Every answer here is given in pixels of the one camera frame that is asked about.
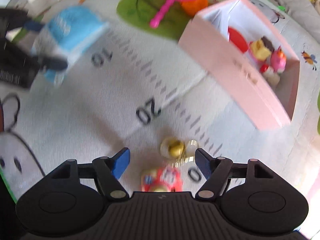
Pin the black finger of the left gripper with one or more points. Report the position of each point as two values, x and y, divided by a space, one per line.
52 63

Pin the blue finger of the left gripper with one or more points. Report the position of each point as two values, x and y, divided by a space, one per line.
33 26

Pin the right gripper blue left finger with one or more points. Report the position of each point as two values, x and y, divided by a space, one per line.
108 172

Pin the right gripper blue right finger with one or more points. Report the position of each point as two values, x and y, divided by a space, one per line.
216 172

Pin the blue wet wipes pack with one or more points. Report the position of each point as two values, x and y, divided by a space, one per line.
66 37

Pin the gold bell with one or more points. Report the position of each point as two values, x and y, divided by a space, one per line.
172 148

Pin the hello kitty camera toy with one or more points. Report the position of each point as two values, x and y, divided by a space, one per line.
161 179

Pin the red cap white bottle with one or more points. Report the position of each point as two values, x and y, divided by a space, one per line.
271 77

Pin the pink pig toy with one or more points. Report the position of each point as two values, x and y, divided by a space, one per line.
278 60

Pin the yellow pudding cup toy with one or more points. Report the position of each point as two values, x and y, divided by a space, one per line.
261 49

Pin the red round lid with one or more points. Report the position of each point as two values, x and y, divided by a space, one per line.
237 39

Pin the orange plastic toy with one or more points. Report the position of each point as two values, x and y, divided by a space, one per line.
191 8

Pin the white rectangular box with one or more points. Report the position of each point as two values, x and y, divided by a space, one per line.
222 20

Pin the pink cardboard box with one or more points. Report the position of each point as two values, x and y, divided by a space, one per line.
238 73

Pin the cartoon play mat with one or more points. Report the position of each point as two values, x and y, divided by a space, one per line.
134 87

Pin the grey sofa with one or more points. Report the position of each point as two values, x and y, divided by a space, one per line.
304 13

